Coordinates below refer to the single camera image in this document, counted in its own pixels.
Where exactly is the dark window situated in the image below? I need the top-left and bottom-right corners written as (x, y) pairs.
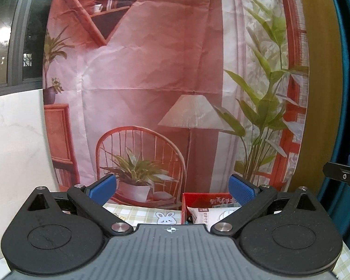
top-left (0, 0), bottom-right (59, 95)

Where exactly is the olive yellow curtain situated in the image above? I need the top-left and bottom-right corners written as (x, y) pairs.
top-left (292, 0), bottom-right (350, 194)

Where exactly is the red strawberry print box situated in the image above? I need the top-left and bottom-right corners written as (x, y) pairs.
top-left (182, 192), bottom-right (243, 227)

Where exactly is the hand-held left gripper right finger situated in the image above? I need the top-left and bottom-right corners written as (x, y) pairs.
top-left (210, 173), bottom-right (317, 235)

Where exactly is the checked bunny print tablecloth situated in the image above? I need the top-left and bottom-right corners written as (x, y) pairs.
top-left (102, 203), bottom-right (184, 227)

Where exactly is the printed room scene backdrop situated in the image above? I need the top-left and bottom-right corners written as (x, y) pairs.
top-left (42, 0), bottom-right (310, 209)

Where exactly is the white packet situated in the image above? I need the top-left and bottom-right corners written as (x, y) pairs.
top-left (187, 206), bottom-right (241, 227)

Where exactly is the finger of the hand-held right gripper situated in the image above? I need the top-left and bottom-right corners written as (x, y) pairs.
top-left (323, 152), bottom-right (350, 197)

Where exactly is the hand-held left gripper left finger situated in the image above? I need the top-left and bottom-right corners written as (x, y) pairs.
top-left (28, 173), bottom-right (134, 237)

